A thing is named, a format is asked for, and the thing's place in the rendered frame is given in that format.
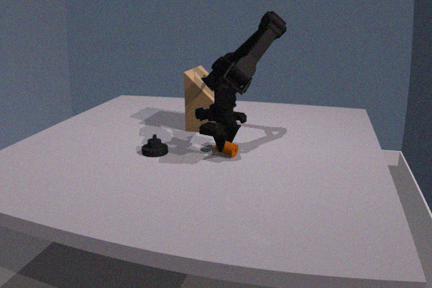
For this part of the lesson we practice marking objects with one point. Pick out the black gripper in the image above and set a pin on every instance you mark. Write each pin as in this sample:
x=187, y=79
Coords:
x=226, y=127

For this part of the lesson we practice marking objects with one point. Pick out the orange cylinder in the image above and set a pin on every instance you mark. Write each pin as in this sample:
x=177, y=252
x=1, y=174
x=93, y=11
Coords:
x=229, y=149

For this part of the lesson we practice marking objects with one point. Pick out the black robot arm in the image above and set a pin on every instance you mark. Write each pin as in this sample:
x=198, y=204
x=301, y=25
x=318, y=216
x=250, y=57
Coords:
x=237, y=68

